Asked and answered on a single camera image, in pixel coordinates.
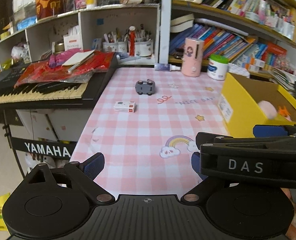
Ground white notebook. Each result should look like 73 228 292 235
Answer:
62 50 95 73

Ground white quilted pouch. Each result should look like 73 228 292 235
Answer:
228 63 250 78

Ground white shelf unit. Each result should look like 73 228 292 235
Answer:
0 0 171 66

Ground white jar green lid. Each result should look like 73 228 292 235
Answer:
207 54 229 81

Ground row of colourful books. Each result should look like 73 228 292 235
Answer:
169 23 287 67

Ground grey toy car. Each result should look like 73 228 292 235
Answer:
135 80 155 96

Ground red figure ornament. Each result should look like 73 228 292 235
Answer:
128 25 136 56

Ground orange white boxes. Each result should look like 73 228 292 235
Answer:
238 55 265 73

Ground pink cylindrical dispenser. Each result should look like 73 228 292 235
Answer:
181 37 204 77

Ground small white card box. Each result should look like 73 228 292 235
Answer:
114 101 136 113

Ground pink checkered tablecloth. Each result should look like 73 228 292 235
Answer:
72 67 227 197

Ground red plastic bag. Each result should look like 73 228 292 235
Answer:
14 51 118 88

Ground black Yamaha keyboard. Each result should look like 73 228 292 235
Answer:
0 63 118 110

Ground white pen holder cups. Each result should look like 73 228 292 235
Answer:
102 40 154 57

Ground wooden bookshelf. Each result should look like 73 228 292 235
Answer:
168 0 296 81

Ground pink duck plush toy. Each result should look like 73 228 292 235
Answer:
278 106 292 121

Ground keyboard stand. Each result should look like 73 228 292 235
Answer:
2 110 77 178

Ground yellow cardboard box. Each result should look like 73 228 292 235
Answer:
218 73 296 138

